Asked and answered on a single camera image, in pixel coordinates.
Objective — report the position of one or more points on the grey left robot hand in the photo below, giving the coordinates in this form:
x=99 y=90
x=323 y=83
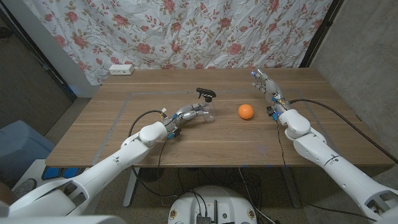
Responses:
x=185 y=113

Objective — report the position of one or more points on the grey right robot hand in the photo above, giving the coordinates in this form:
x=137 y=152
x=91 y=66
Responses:
x=272 y=90

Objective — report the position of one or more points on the clear plastic spray bottle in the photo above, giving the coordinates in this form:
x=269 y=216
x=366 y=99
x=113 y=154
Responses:
x=210 y=112

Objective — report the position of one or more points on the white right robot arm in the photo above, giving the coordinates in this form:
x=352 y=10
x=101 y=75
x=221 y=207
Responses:
x=332 y=168

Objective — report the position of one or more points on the person's bare forearm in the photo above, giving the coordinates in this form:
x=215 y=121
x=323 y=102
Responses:
x=6 y=193

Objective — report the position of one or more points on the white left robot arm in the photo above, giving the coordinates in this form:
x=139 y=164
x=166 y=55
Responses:
x=93 y=177

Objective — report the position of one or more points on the orange fruit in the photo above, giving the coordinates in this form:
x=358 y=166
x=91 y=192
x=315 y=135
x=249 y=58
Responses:
x=246 y=111

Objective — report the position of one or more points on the black round floor disc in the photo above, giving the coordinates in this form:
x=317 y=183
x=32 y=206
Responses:
x=151 y=175

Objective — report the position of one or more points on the black backdrop stand pole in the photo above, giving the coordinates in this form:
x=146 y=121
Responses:
x=320 y=34

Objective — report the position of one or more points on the white power strip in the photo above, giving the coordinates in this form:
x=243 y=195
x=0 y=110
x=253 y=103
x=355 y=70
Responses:
x=121 y=69

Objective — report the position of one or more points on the floral print backdrop cloth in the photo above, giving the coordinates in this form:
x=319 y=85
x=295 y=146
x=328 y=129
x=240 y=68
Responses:
x=186 y=31

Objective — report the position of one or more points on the white table leg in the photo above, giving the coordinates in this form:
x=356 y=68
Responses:
x=130 y=189

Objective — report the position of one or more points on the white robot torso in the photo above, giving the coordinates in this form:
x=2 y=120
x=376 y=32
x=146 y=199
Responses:
x=214 y=205

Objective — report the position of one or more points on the grey table leg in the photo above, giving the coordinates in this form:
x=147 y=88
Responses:
x=292 y=189

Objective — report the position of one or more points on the blue plastic bin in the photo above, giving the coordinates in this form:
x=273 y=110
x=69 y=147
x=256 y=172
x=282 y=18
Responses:
x=21 y=143

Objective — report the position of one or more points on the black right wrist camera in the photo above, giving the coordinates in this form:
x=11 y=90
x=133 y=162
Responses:
x=271 y=112

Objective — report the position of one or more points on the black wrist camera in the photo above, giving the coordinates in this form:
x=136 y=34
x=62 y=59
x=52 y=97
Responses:
x=174 y=133
x=271 y=112

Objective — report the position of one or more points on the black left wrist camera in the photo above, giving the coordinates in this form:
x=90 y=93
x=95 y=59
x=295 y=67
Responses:
x=174 y=133

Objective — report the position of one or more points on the dark door frame strip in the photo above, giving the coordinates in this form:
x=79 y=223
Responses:
x=46 y=67

